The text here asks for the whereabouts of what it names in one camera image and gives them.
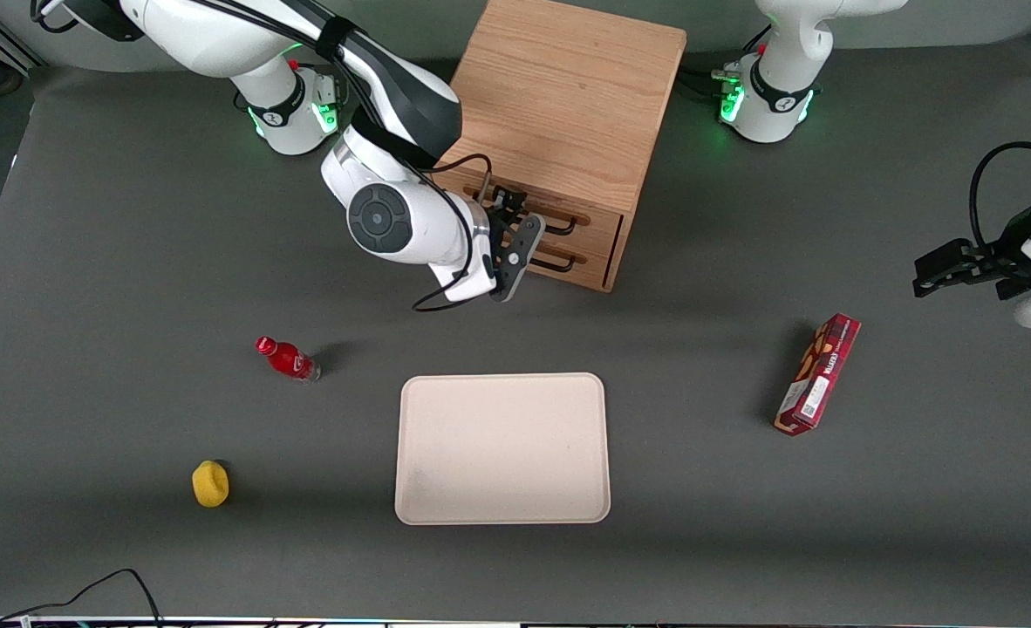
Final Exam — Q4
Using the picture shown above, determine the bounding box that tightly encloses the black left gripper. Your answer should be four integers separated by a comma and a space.
913, 239, 1031, 303

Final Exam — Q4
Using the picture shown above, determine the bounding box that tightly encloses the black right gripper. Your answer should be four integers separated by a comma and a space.
479, 184, 532, 298

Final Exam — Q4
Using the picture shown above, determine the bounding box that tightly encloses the black bar drawer handle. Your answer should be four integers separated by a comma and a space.
529, 247, 581, 274
479, 186, 581, 237

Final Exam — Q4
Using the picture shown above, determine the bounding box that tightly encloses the wooden drawer with gripped handle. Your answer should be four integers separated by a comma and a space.
454, 167, 628, 256

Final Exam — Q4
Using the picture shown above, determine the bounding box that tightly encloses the wooden drawer cabinet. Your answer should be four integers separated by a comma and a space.
433, 0, 688, 294

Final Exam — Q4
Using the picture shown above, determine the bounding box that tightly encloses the red snack box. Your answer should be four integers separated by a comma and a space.
774, 312, 863, 437

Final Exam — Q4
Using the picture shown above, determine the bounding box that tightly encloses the beige plastic tray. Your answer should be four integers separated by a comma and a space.
394, 372, 611, 527

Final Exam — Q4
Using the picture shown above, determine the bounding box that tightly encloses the red soda bottle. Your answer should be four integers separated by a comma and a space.
255, 336, 321, 383

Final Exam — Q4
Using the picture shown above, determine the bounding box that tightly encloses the yellow lemon toy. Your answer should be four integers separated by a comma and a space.
191, 460, 230, 509

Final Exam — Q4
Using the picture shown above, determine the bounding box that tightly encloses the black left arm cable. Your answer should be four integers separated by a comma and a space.
967, 141, 1031, 254

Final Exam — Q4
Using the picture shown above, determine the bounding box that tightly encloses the wooden drawer with free handle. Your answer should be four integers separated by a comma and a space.
515, 229, 621, 293

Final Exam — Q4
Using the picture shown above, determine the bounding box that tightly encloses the black base cable bundle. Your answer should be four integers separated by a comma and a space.
679, 65, 743, 99

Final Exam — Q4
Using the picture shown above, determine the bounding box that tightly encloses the black cable on table edge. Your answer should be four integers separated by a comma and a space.
0, 568, 164, 628

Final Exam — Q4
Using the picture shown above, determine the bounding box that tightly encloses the aluminium frame rail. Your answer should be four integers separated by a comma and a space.
0, 4, 45, 79

